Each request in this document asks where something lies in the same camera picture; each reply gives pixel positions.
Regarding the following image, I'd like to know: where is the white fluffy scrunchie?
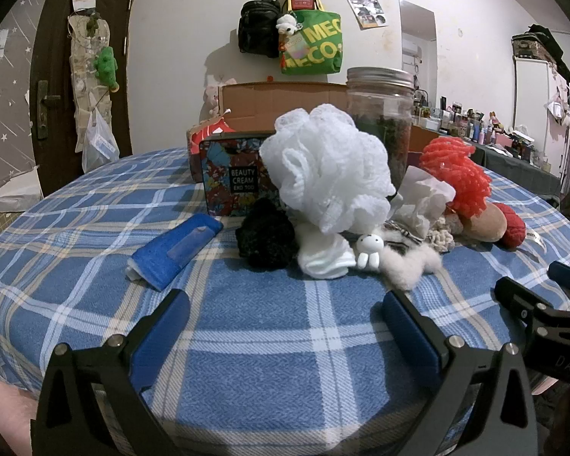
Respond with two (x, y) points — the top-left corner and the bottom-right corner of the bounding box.
(380, 235), (443, 291)

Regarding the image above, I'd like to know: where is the white tissue cloth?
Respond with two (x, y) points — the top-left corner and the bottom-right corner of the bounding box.
(390, 166), (457, 238)

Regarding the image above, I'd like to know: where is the blue plaid blanket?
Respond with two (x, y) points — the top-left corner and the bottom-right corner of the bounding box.
(0, 147), (570, 456)

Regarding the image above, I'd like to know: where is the floral tin box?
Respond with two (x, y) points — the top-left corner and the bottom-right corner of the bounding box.
(202, 130), (290, 219)

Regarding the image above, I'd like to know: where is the black backpack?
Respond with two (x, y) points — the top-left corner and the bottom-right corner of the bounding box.
(238, 0), (282, 59)

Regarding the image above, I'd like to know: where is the green plush toy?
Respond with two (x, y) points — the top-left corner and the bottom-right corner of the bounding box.
(93, 46), (119, 92)

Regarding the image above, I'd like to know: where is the brass door handle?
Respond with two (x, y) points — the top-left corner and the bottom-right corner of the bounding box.
(37, 81), (62, 141)

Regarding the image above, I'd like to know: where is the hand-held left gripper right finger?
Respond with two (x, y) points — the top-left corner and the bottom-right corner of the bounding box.
(382, 290), (538, 456)

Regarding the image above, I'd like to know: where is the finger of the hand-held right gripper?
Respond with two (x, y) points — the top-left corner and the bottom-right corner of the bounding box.
(549, 261), (570, 295)
(496, 276), (554, 338)

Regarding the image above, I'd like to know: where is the dark brown door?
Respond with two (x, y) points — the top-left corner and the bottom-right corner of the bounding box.
(31, 0), (136, 198)

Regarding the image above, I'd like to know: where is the hanging door organiser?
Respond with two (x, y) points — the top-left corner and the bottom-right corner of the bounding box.
(67, 9), (120, 153)

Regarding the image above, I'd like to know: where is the brown round puff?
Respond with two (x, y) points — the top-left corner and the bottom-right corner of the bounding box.
(458, 202), (508, 243)

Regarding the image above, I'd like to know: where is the red knit ball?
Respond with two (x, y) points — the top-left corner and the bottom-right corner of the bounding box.
(491, 203), (545, 253)

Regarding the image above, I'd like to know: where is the black fluffy scrunchie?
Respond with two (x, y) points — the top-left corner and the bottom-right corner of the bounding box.
(235, 198), (299, 271)

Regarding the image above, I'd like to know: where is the pink plush toy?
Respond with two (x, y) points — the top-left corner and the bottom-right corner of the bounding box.
(204, 76), (225, 117)

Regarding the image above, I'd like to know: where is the blue brush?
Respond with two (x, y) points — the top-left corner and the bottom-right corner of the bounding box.
(126, 214), (224, 293)

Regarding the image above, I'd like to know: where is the black and white photo sheet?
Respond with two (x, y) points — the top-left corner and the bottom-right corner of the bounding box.
(344, 0), (388, 29)

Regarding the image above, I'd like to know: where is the dark suitcase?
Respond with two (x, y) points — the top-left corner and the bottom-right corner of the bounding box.
(512, 26), (564, 65)

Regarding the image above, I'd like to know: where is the red cardboard box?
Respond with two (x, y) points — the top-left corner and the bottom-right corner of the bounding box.
(186, 82), (350, 184)

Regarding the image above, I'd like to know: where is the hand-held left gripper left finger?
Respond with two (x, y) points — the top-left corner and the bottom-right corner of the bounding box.
(37, 289), (191, 456)

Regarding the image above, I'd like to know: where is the white plush keychain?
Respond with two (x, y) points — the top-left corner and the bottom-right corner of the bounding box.
(275, 13), (300, 36)

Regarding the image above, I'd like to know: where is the cream knitted scrunchie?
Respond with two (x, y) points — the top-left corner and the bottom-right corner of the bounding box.
(427, 217), (457, 250)

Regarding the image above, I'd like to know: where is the row of cosmetic bottles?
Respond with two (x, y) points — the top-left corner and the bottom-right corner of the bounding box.
(418, 95), (552, 167)

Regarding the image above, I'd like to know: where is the checked fabric hair tie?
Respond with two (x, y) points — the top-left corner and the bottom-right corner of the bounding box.
(385, 221), (431, 248)

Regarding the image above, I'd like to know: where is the dark green table cover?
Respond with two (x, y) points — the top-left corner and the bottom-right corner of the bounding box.
(470, 140), (568, 203)

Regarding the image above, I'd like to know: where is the white sock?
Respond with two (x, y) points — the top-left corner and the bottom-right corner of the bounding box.
(295, 222), (357, 280)

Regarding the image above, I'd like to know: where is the wall mirror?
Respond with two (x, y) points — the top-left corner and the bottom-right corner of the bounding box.
(399, 0), (438, 129)

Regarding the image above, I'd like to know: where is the green tote bag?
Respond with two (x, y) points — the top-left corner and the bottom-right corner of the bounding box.
(279, 7), (344, 77)

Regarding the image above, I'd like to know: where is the clear plastic bag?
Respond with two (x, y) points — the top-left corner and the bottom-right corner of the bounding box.
(81, 107), (121, 174)

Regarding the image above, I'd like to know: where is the red mesh bath loofah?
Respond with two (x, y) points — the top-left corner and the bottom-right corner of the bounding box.
(419, 137), (492, 219)

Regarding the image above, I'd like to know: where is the white mesh bath loofah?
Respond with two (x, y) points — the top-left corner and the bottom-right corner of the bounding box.
(259, 103), (397, 236)

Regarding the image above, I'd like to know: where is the white bunny figure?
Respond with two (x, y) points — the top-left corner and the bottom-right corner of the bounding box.
(356, 234), (385, 269)

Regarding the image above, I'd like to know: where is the white wardrobe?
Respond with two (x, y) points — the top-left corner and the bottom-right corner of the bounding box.
(512, 54), (552, 134)

